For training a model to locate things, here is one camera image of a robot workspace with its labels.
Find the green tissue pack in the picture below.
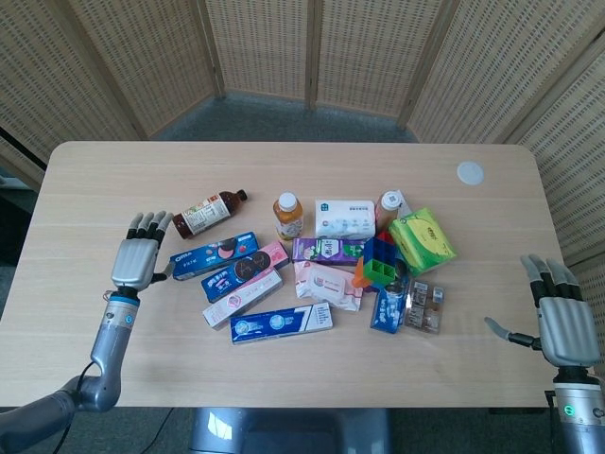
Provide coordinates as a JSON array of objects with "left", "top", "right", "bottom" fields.
[{"left": 388, "top": 207, "right": 458, "bottom": 278}]

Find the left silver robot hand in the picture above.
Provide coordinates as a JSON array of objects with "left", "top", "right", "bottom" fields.
[{"left": 110, "top": 210, "right": 176, "bottom": 290}]

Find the blue toothpaste box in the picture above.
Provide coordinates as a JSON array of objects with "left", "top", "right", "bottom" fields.
[{"left": 229, "top": 303, "right": 335, "bottom": 347}]

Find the white tissue pack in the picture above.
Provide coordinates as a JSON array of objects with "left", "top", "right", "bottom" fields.
[{"left": 314, "top": 198, "right": 377, "bottom": 239}]

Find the pink toothpaste box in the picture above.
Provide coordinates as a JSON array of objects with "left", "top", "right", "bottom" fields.
[{"left": 202, "top": 270, "right": 285, "bottom": 332}]

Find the orange juice bottle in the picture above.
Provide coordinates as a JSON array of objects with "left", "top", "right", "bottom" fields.
[{"left": 272, "top": 191, "right": 304, "bottom": 241}]

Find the woven rattan screen panel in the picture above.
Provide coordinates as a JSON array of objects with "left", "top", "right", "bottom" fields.
[
  {"left": 202, "top": 0, "right": 317, "bottom": 108},
  {"left": 309, "top": 0, "right": 458, "bottom": 120},
  {"left": 565, "top": 258, "right": 605, "bottom": 332},
  {"left": 504, "top": 42, "right": 605, "bottom": 269},
  {"left": 65, "top": 0, "right": 227, "bottom": 139},
  {"left": 0, "top": 0, "right": 143, "bottom": 190},
  {"left": 399, "top": 0, "right": 605, "bottom": 144}
]

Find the dark tea bottle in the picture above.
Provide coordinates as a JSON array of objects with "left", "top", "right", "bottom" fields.
[{"left": 171, "top": 188, "right": 249, "bottom": 239}]

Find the orange building block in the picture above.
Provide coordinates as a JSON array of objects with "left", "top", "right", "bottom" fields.
[{"left": 354, "top": 257, "right": 374, "bottom": 288}]

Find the blue building block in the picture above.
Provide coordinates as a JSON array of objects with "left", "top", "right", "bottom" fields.
[{"left": 361, "top": 236, "right": 399, "bottom": 285}]

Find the black floor cable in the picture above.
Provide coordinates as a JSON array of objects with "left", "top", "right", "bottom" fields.
[{"left": 139, "top": 407, "right": 177, "bottom": 454}]

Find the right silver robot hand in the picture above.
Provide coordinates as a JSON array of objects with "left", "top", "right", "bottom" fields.
[{"left": 484, "top": 253, "right": 605, "bottom": 367}]

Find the brown drink bottle white cap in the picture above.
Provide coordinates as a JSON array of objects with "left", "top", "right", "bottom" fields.
[{"left": 374, "top": 189, "right": 404, "bottom": 234}]

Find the blue strawberry Oreo box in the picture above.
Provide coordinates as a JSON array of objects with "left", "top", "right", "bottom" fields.
[{"left": 169, "top": 231, "right": 261, "bottom": 282}]

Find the blue and pink Oreo box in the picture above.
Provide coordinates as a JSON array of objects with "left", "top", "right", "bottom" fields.
[{"left": 200, "top": 240, "right": 291, "bottom": 305}]

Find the pink wet wipes pack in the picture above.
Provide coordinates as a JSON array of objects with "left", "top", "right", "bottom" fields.
[{"left": 293, "top": 260, "right": 365, "bottom": 312}]

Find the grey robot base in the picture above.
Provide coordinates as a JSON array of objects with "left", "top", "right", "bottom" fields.
[{"left": 187, "top": 407, "right": 394, "bottom": 454}]

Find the green building block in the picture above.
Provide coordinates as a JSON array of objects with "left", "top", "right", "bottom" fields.
[{"left": 369, "top": 258, "right": 397, "bottom": 285}]

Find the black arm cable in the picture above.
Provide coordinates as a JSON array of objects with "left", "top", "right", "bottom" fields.
[{"left": 76, "top": 360, "right": 102, "bottom": 394}]

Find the clear plastic snack pack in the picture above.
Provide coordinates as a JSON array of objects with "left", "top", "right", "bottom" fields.
[{"left": 403, "top": 279, "right": 447, "bottom": 335}]

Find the blue snack pack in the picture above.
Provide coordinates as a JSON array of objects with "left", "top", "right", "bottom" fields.
[{"left": 369, "top": 278, "right": 410, "bottom": 335}]

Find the purple milk carton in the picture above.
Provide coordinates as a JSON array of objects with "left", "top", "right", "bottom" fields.
[{"left": 291, "top": 236, "right": 374, "bottom": 266}]

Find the white card behind bottle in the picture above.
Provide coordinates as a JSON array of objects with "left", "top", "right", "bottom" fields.
[{"left": 395, "top": 189, "right": 416, "bottom": 219}]

